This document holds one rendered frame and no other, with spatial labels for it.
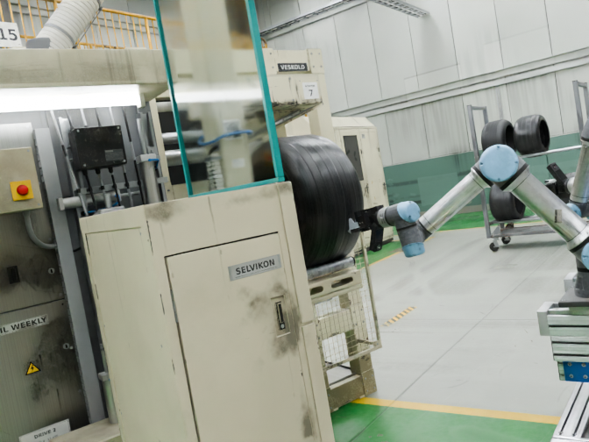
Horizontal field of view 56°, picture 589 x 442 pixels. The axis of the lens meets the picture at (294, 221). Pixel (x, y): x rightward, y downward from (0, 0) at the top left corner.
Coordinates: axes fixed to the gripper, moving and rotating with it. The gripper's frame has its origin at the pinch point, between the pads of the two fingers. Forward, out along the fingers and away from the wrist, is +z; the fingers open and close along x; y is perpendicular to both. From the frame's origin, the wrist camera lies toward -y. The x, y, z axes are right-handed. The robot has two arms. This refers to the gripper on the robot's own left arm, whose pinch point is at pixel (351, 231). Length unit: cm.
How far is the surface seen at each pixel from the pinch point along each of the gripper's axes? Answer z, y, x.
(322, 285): 10.8, -17.9, 12.0
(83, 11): 33, 106, 74
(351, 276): 11.2, -17.9, -3.4
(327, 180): -3.8, 21.7, 8.4
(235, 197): -54, 15, 78
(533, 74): 479, 235, -997
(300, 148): 3.5, 36.8, 11.9
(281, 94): 36, 70, -10
